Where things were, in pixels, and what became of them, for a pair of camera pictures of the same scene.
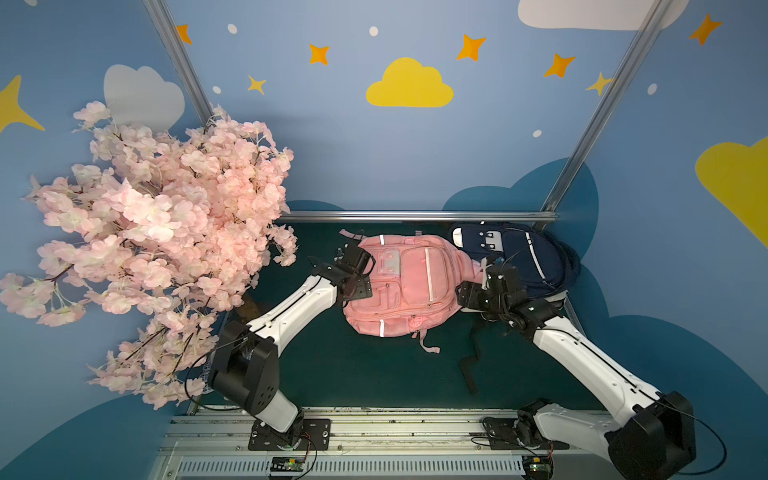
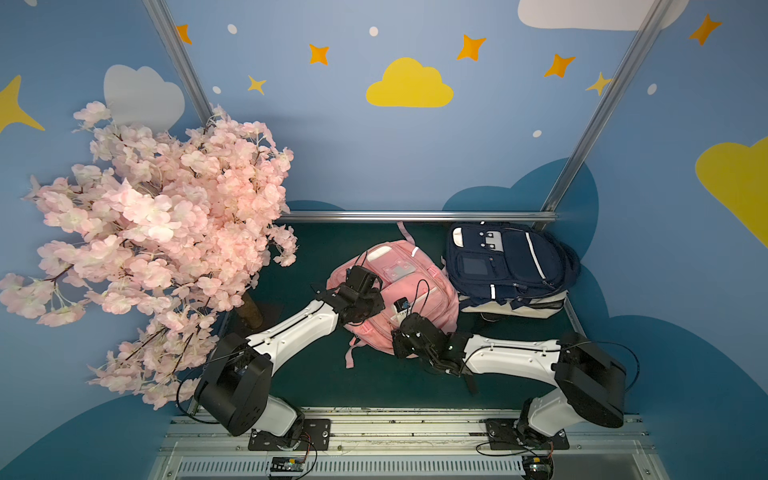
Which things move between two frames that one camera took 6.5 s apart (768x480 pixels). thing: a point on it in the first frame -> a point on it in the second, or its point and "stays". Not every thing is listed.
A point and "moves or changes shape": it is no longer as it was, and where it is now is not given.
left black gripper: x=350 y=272 -> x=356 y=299
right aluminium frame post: x=607 y=103 stays
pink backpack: x=415 y=282 moves or changes shape
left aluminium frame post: x=166 y=30 stays
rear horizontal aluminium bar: x=419 y=215 stays
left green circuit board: x=287 y=464 stays
